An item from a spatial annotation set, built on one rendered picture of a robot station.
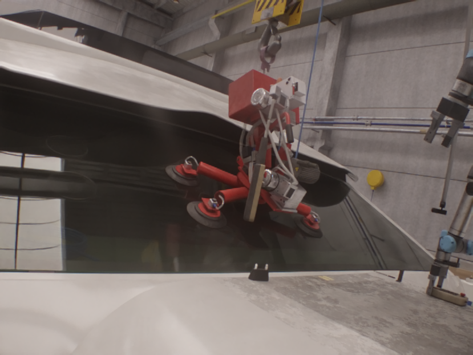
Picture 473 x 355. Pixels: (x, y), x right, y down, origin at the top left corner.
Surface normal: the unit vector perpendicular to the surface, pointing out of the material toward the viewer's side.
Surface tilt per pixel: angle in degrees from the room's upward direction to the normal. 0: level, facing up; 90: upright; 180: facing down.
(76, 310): 49
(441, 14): 90
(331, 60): 90
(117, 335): 34
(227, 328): 14
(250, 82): 90
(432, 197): 90
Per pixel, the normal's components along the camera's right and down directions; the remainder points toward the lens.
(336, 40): -0.77, -0.15
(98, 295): 0.46, -0.67
